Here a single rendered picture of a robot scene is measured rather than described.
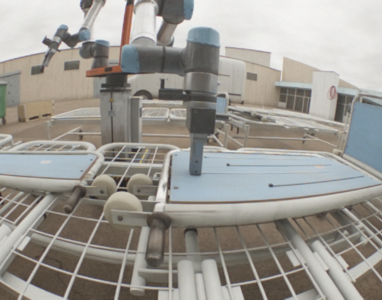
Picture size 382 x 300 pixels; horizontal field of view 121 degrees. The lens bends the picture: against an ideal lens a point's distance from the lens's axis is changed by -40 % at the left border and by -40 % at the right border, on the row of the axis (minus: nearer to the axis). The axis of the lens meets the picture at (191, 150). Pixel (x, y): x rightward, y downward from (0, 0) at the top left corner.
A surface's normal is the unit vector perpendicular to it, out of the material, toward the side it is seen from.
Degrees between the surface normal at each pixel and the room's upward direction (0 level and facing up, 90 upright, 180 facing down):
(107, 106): 90
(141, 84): 89
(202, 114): 85
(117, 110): 90
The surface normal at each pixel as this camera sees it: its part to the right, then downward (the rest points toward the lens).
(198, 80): -0.22, 0.22
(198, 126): 0.09, 0.24
